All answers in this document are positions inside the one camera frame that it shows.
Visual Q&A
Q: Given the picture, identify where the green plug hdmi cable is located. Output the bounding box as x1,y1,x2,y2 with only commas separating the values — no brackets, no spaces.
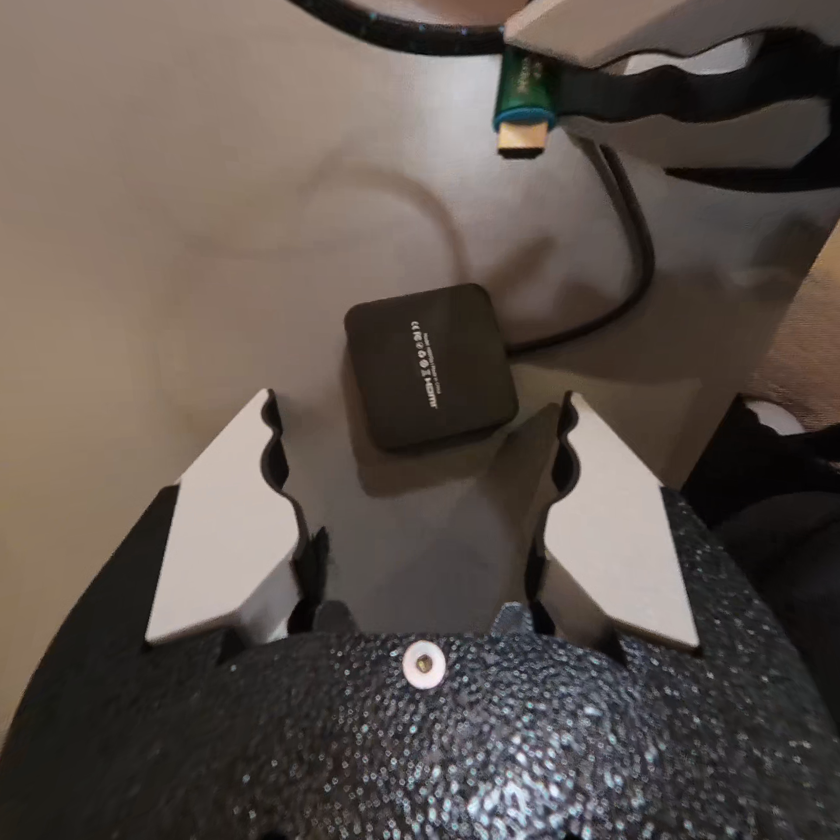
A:
289,0,567,162

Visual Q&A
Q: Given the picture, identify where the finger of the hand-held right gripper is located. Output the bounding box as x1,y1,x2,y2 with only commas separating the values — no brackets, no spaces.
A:
502,0,840,94
566,98,840,194

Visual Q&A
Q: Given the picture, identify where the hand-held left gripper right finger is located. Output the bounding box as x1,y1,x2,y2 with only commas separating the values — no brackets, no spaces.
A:
527,392,701,654

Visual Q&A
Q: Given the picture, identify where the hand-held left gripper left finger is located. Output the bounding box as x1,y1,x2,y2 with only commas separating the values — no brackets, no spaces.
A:
144,388,330,647

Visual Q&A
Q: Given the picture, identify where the black hdmi adapter box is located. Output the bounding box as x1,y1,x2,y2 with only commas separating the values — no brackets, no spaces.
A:
344,141,657,454

